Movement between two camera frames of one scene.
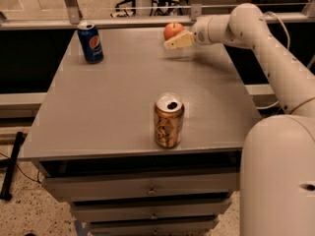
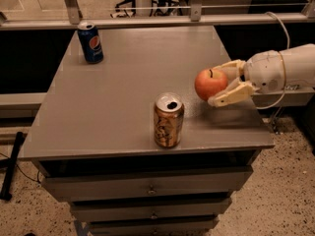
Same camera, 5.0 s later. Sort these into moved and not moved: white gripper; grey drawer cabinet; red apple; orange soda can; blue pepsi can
Moved: white gripper; red apple
Not moved: blue pepsi can; grey drawer cabinet; orange soda can
